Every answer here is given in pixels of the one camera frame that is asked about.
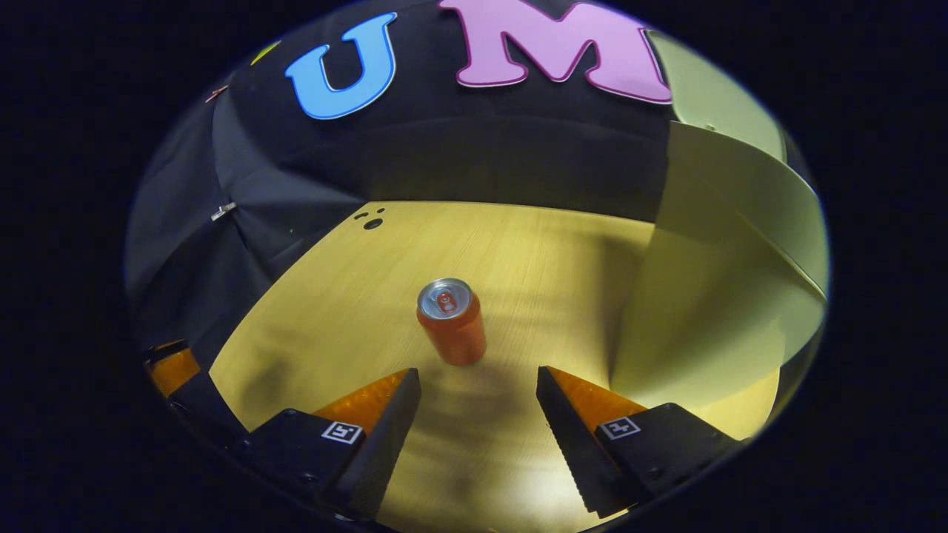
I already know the black backdrop cloth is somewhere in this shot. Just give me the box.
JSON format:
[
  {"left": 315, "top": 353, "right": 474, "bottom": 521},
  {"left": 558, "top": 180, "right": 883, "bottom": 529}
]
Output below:
[{"left": 124, "top": 0, "right": 823, "bottom": 371}]

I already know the wooden desktop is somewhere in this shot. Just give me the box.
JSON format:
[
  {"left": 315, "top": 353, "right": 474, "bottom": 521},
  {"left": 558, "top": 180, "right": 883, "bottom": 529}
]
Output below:
[{"left": 210, "top": 200, "right": 782, "bottom": 532}]

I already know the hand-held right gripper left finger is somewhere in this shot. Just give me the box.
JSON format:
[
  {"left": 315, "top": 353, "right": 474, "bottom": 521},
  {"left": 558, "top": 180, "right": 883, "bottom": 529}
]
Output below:
[{"left": 244, "top": 368, "right": 421, "bottom": 520}]

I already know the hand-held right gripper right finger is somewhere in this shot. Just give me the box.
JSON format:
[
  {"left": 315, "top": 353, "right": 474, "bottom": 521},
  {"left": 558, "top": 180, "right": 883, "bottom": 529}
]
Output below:
[{"left": 536, "top": 366, "right": 745, "bottom": 519}]

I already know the green desktop garbage bin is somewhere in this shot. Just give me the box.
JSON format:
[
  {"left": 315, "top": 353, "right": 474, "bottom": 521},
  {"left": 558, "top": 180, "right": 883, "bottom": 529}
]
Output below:
[{"left": 610, "top": 30, "right": 830, "bottom": 423}]

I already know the red pop can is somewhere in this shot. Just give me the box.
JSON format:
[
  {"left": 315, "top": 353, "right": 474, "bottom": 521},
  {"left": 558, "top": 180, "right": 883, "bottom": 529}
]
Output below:
[{"left": 415, "top": 278, "right": 487, "bottom": 366}]

